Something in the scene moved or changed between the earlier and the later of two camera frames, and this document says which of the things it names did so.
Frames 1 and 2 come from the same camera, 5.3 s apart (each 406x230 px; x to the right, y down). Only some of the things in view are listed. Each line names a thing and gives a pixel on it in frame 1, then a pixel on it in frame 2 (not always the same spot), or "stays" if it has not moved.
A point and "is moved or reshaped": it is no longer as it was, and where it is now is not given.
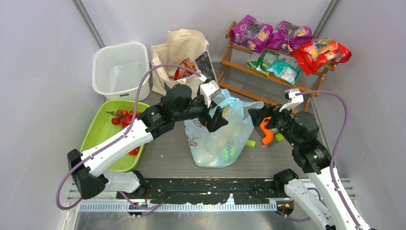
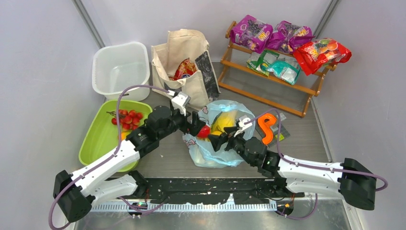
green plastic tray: [99, 129] stays
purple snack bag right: [287, 36] stays
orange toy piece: [269, 133] stays
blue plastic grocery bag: [221, 146] is moved or reshaped
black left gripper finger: [217, 121] to [197, 123]
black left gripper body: [198, 109] to [178, 121]
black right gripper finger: [258, 115] to [217, 140]
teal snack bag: [286, 71] stays
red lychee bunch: [123, 117] stays
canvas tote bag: [182, 44] stays
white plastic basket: [118, 71] stays
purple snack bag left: [251, 32] stays
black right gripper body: [281, 121] to [238, 144]
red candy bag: [180, 73] stays
